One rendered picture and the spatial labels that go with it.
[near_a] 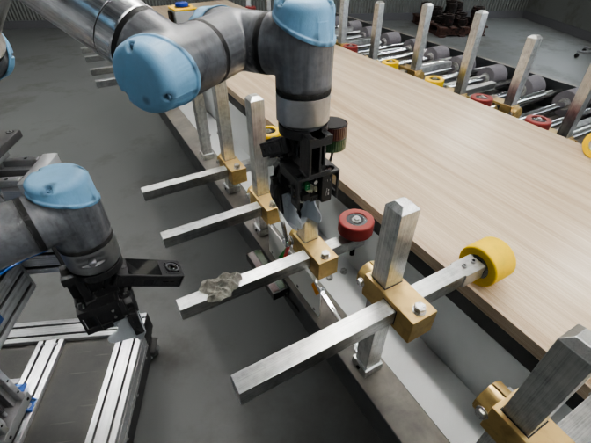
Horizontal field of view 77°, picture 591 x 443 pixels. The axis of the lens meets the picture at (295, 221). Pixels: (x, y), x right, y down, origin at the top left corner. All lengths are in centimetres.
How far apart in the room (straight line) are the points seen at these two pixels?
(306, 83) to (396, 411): 62
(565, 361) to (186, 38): 49
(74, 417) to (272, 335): 77
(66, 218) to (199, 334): 129
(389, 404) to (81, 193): 65
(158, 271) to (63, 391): 95
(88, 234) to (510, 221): 84
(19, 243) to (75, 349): 112
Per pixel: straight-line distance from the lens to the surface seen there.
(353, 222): 84
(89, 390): 152
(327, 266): 80
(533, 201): 106
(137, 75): 42
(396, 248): 56
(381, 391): 83
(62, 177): 55
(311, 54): 48
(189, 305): 75
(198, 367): 168
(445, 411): 94
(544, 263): 89
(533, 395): 51
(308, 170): 53
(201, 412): 160
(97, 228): 57
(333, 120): 73
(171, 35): 44
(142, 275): 65
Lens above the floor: 143
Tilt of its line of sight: 39 degrees down
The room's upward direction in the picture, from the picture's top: straight up
